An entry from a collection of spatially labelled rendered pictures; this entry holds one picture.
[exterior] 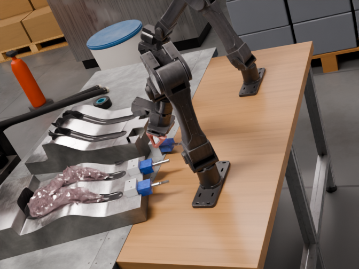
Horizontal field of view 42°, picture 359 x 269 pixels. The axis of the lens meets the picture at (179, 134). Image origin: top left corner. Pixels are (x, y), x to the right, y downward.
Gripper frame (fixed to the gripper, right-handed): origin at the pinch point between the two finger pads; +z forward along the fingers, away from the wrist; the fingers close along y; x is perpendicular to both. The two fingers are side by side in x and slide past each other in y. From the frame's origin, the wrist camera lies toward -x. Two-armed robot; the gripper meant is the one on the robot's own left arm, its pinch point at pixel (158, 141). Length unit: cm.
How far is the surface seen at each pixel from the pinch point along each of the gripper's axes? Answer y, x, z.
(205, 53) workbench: -77, -5, 8
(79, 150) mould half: 8.1, -25.7, 9.7
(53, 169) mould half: 9.3, -35.9, 23.8
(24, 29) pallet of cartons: -352, -301, 231
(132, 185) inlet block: 27.0, 1.9, -5.4
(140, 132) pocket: -3.0, -7.9, 2.0
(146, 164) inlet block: 15.7, 1.6, -3.7
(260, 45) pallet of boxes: -187, 12, 56
